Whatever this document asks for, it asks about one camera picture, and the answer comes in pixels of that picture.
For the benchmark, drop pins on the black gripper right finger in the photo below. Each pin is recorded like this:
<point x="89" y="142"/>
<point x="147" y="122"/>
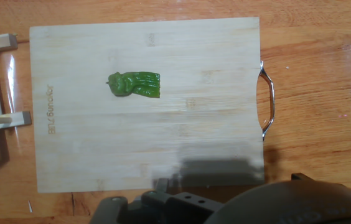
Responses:
<point x="301" y="177"/>

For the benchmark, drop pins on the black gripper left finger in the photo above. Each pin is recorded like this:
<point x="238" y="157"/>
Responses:
<point x="188" y="208"/>

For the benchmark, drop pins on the green chili pepper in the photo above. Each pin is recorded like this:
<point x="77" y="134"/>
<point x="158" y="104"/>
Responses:
<point x="132" y="84"/>

